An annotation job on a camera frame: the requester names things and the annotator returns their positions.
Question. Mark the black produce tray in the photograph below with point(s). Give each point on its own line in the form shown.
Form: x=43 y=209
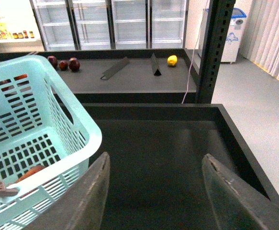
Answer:
x=156 y=151
x=135 y=83

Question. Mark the dark red apple right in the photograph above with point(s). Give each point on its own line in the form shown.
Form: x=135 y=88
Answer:
x=74 y=64

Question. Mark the orange fruit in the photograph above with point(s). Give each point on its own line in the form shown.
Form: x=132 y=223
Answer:
x=20 y=77

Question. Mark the black right shelf post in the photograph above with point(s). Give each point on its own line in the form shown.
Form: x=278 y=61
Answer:
x=218 y=19

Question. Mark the black lower produce tray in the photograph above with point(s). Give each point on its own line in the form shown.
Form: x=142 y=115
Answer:
x=156 y=151

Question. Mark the small dark red apple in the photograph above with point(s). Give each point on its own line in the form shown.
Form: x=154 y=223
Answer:
x=63 y=65

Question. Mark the red apple compartment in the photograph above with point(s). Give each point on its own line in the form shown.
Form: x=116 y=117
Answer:
x=31 y=172

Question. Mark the yellow lemon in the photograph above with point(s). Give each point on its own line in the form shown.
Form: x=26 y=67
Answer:
x=172 y=60

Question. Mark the black upper produce tray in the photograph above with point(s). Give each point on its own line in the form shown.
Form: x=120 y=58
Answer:
x=135 y=83

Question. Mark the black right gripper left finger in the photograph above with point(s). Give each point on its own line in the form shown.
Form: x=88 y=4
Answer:
x=82 y=205

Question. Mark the dark red apple upper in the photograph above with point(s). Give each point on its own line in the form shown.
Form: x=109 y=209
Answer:
x=53 y=61

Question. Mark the light blue plastic basket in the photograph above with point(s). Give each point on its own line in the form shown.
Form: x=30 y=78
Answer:
x=41 y=123

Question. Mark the grocery shelf with products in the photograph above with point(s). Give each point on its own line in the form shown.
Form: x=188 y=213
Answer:
x=18 y=27

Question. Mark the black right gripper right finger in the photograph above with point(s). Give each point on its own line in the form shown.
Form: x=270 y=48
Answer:
x=236 y=205

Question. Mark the white vertical blinds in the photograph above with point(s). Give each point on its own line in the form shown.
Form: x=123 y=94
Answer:
x=260 y=42

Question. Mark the glass door refrigerators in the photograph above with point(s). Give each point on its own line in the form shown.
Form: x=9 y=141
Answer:
x=67 y=25

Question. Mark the white blue chest freezer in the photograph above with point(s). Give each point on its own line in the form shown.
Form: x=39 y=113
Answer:
x=233 y=38

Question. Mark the flat black shelf divider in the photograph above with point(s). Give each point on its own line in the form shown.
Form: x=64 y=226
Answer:
x=115 y=69

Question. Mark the triangular black shelf divider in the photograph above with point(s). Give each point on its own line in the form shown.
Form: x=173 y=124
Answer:
x=155 y=66

